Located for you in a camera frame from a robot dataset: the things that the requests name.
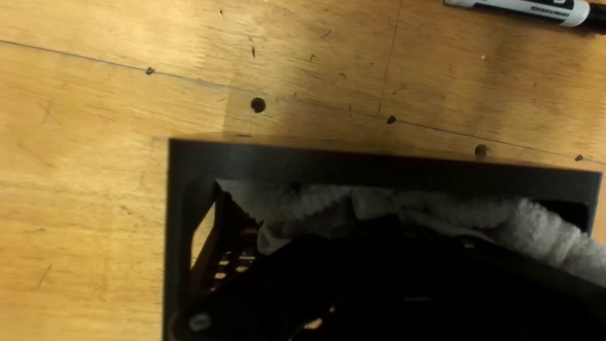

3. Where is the black white marker pen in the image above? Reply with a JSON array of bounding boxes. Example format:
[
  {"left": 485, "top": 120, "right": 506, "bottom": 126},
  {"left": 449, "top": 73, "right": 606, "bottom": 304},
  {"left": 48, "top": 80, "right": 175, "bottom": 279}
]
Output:
[{"left": 444, "top": 0, "right": 606, "bottom": 35}]

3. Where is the white terry towel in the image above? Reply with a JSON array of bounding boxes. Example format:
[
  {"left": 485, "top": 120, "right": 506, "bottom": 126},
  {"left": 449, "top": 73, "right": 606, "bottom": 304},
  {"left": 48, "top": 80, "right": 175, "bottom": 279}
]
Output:
[{"left": 215, "top": 179, "right": 606, "bottom": 291}]

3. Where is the black perforated box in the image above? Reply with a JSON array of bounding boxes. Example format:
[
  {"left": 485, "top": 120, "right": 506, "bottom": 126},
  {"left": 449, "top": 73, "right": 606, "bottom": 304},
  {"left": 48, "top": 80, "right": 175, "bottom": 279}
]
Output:
[{"left": 162, "top": 139, "right": 605, "bottom": 341}]

